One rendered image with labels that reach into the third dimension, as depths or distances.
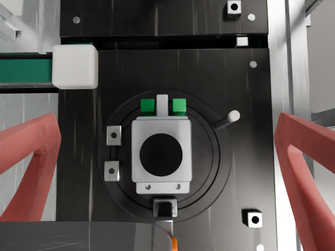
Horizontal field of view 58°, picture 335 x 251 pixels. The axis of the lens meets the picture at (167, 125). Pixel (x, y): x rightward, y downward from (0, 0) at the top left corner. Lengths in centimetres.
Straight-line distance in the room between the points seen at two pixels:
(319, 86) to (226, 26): 20
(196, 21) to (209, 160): 16
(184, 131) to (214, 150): 10
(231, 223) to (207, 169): 7
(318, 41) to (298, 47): 13
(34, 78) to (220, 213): 27
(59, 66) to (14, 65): 8
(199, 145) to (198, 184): 4
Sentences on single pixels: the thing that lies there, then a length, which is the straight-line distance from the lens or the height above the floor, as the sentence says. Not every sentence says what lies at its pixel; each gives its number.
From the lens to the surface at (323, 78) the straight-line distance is 51.
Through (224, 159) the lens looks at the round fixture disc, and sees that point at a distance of 32.
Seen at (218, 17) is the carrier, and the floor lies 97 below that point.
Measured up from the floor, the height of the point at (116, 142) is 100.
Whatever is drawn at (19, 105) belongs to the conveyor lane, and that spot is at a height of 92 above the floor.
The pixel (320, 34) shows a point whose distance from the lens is 53.
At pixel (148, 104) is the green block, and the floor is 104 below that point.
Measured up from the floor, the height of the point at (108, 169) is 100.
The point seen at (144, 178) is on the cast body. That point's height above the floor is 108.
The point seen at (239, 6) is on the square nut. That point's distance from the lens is 37.
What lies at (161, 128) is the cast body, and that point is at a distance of 22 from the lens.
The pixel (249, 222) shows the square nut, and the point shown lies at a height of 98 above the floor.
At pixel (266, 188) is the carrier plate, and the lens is 35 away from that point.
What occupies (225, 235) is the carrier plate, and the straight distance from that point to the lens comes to 35.
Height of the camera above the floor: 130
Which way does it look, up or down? 85 degrees down
